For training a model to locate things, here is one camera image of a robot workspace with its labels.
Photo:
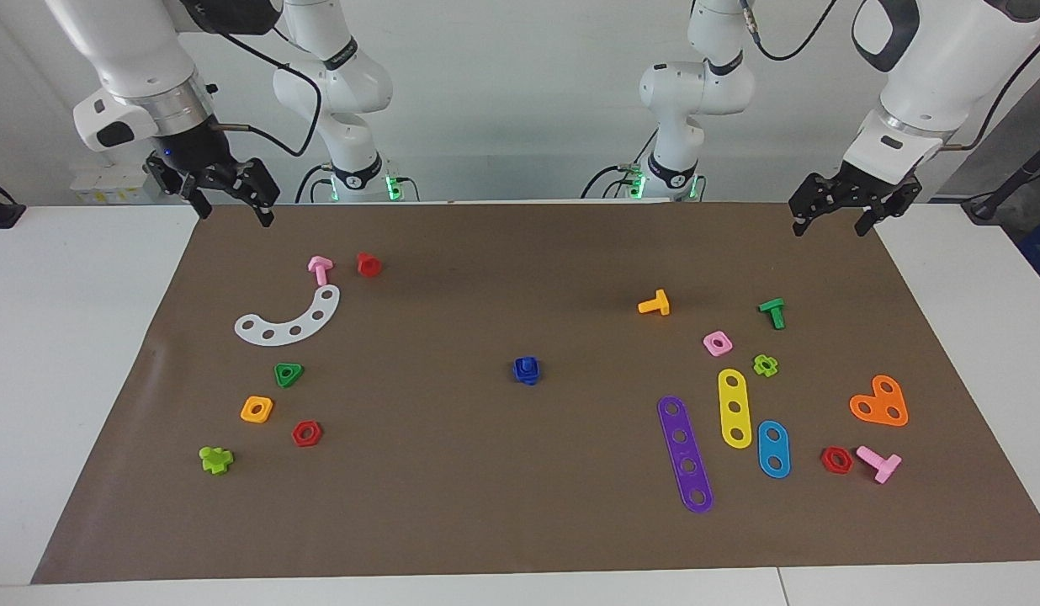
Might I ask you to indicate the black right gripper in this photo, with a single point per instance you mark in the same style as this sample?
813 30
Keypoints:
198 152

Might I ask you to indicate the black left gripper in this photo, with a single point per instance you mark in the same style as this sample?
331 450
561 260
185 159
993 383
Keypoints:
856 192

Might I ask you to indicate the blue square toy nut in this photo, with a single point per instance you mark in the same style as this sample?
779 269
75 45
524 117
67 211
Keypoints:
520 369

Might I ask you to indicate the blue toy screw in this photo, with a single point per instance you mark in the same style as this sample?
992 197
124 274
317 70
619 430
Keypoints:
528 380

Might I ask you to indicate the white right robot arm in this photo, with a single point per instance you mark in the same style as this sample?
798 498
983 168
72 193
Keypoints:
133 50

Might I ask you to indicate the pink toy screw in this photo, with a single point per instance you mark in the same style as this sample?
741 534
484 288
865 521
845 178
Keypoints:
886 467
320 269

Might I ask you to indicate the red toy screw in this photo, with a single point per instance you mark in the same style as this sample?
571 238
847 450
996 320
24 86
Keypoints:
368 266

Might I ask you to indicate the lime flower toy nut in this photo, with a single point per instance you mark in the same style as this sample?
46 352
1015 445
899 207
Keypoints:
759 360

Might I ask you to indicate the pink square toy nut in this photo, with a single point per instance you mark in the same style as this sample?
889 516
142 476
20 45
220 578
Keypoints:
710 348

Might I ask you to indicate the orange toy screw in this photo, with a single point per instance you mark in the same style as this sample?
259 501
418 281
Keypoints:
659 305

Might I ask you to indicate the green triangle toy nut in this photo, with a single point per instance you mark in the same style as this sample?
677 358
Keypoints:
283 381

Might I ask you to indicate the orange square toy nut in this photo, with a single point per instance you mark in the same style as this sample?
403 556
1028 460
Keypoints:
246 416

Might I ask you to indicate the red hexagon toy nut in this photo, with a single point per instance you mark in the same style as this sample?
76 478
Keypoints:
296 434
826 461

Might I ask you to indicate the lime green toy screw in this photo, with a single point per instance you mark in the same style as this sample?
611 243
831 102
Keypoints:
215 460

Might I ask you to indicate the white background box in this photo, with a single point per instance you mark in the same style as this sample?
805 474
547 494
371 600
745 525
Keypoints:
99 189

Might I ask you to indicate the white curved hole strip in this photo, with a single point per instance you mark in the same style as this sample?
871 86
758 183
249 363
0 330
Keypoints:
282 334

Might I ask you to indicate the black stand pole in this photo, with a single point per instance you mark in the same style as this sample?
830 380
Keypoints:
1012 181

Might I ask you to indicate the orange heart hole plate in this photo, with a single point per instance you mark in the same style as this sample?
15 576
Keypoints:
880 402

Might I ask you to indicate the yellow three-hole strip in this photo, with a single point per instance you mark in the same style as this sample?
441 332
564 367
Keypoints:
733 395

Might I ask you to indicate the blue two-hole strip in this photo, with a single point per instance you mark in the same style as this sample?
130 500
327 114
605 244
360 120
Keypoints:
773 449

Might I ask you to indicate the purple four-hole strip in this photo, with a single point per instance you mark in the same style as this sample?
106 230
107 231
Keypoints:
676 423

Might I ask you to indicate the brown table mat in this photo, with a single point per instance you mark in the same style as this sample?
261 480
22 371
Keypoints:
486 488

